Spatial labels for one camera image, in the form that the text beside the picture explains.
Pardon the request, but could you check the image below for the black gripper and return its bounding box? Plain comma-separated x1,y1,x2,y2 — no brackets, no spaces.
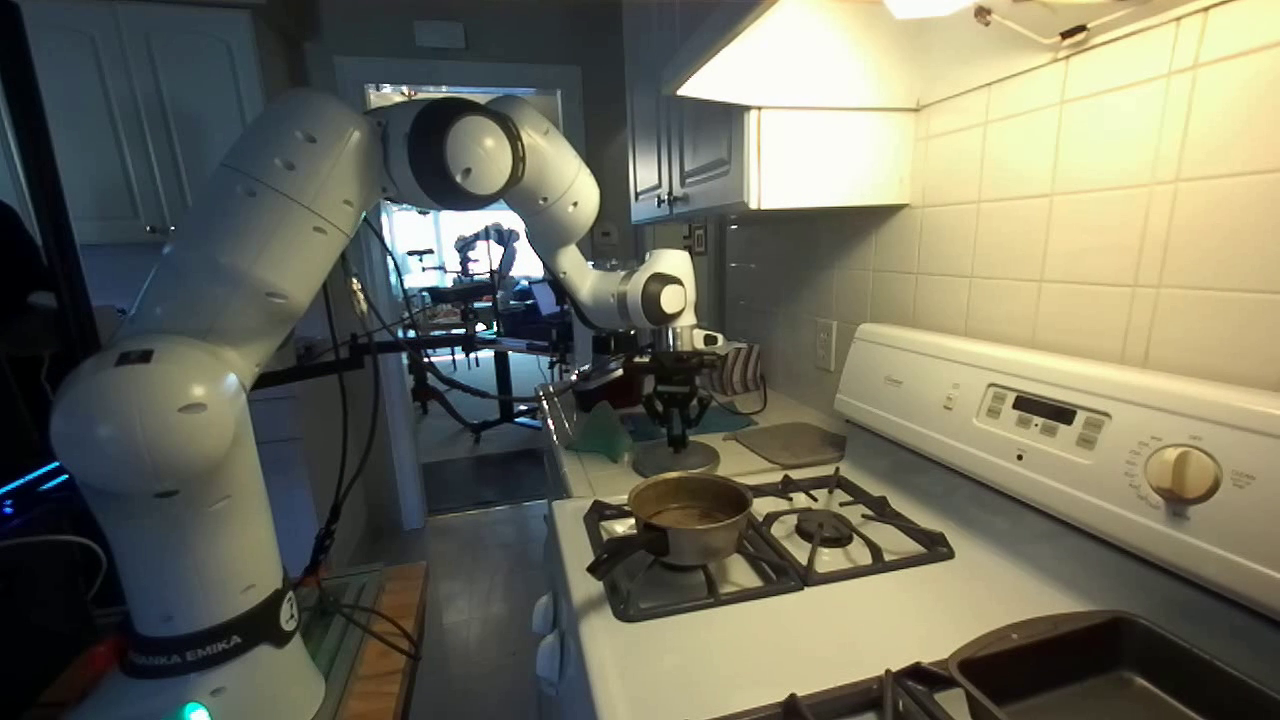
648,349,718,454

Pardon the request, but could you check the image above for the silver pot with black handle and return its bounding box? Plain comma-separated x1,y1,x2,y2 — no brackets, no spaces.
586,471,760,582

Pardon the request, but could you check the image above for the teal towel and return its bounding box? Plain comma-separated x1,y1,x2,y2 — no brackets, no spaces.
614,400,760,444

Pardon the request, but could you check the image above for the small white striped container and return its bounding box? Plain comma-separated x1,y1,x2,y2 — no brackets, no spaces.
704,334,774,400

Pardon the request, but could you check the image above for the brown trivet tile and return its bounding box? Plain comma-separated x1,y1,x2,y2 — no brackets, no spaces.
729,421,853,471

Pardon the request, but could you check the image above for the black round burner cap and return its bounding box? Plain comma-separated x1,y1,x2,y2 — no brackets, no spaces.
791,506,859,553

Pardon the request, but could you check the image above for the black stove grate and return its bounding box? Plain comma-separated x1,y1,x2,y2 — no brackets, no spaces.
582,463,961,626
718,661,998,720

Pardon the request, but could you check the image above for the white gas stove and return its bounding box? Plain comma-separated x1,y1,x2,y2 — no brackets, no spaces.
538,319,1280,720

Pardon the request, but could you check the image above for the white range hood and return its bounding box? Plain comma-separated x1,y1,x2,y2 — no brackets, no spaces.
673,0,1236,110

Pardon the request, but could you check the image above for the cream round timer knob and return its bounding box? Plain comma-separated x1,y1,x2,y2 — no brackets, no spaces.
1141,438,1230,506

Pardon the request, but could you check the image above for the dark cast-iron pan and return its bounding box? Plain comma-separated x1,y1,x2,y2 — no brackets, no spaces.
948,613,1280,720

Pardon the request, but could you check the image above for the tall white cabinet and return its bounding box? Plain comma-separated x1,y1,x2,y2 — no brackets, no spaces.
16,0,273,253

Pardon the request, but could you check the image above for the white wall outlet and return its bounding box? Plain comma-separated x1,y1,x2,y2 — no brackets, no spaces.
812,317,843,377

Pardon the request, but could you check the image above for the grey wall cabinet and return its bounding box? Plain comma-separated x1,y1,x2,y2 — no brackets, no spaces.
619,0,919,227

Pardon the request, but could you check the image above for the black camera stand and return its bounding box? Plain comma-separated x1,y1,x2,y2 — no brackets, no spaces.
254,317,572,444

